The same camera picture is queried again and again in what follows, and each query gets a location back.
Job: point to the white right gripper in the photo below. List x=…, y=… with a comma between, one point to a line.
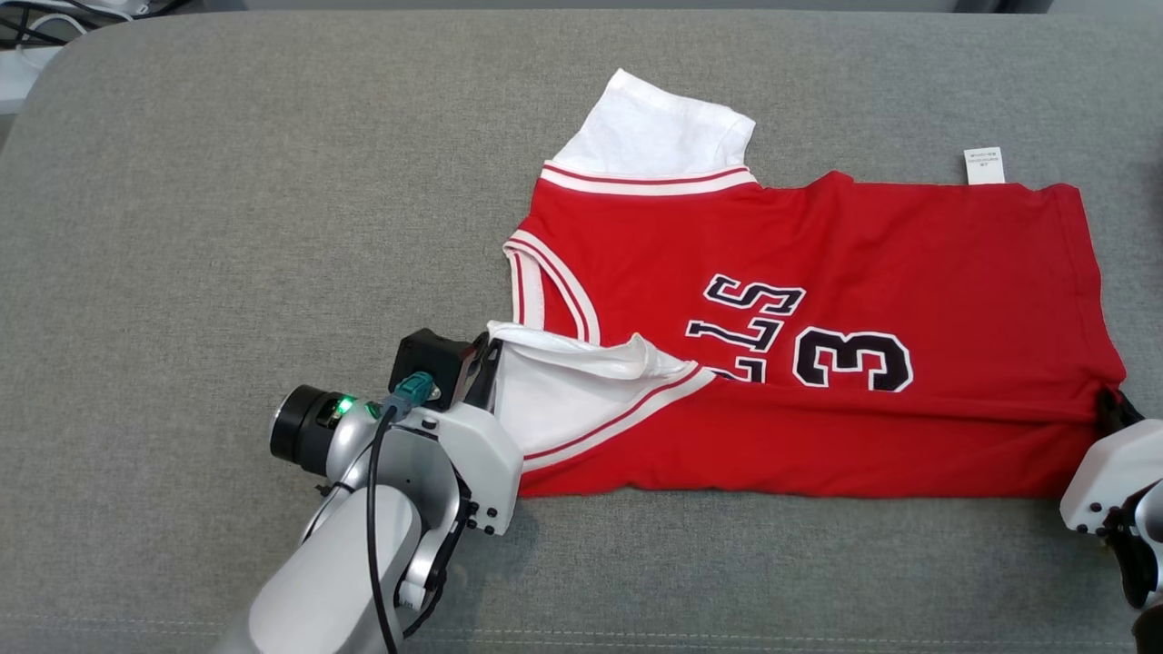
x=1118, y=463

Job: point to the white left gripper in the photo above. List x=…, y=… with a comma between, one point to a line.
x=486, y=454

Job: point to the red white basketball jersey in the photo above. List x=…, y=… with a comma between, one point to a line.
x=909, y=254

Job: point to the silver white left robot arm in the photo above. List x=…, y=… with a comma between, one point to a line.
x=345, y=563

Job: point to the white power strip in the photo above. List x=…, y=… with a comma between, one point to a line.
x=23, y=82

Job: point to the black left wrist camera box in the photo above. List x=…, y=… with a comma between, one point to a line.
x=432, y=363

